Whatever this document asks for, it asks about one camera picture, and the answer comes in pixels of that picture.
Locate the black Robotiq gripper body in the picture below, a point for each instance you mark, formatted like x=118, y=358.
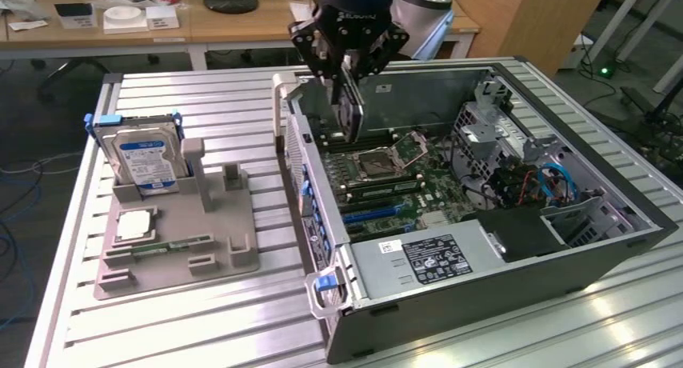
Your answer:
x=352, y=8

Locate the graphics card with metal bracket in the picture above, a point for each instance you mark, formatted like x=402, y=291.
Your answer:
x=349, y=116

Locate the black round monitor base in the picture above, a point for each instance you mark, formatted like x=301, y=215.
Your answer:
x=229, y=2

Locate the black RAM slot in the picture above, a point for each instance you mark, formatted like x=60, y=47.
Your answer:
x=378, y=135
x=378, y=145

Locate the metal socket cover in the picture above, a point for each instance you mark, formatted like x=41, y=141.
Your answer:
x=412, y=146

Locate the metal disk bay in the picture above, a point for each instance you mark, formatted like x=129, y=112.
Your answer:
x=488, y=120

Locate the wooden cabinet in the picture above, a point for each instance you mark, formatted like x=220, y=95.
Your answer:
x=533, y=24

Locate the plain white box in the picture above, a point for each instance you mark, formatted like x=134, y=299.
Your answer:
x=161, y=18

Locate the CPU socket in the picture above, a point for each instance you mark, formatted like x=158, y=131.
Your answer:
x=373, y=164

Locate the white round holder box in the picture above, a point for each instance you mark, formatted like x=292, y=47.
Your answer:
x=125, y=20

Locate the white power adapter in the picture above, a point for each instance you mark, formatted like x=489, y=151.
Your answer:
x=581, y=52

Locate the green motherboard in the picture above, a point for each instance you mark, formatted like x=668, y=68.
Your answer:
x=426, y=184

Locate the blue card retention clip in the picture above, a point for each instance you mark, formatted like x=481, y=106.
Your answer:
x=325, y=251
x=318, y=228
x=305, y=187

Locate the green RAM stick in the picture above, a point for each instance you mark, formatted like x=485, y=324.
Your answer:
x=160, y=250
x=381, y=188

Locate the wooden desk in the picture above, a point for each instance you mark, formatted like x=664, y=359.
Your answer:
x=106, y=40

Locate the black expansion slot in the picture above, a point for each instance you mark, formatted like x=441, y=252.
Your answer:
x=368, y=206

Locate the hard disk with blue label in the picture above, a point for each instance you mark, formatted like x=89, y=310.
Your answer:
x=144, y=160

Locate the blue expansion slot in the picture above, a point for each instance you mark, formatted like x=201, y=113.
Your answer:
x=373, y=217

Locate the white box with black top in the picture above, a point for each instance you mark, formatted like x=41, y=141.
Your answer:
x=77, y=16

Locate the black office chair base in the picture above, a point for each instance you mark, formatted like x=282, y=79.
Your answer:
x=69, y=66

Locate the blue plastic disk carrier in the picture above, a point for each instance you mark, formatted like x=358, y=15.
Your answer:
x=86, y=126

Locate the black regulatory label sticker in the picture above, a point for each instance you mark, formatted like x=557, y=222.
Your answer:
x=313, y=240

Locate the grey plastic parts rack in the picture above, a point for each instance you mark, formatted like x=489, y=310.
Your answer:
x=176, y=220

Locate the white paper label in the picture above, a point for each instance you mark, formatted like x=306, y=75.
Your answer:
x=26, y=25

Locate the silver CPU chip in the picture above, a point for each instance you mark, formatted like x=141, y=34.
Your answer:
x=133, y=226

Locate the silver power supply unit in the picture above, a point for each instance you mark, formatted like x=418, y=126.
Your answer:
x=384, y=268

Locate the dark grey PC case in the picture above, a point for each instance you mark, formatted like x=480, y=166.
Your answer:
x=480, y=304

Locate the white table frame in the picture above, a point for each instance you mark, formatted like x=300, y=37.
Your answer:
x=664, y=78

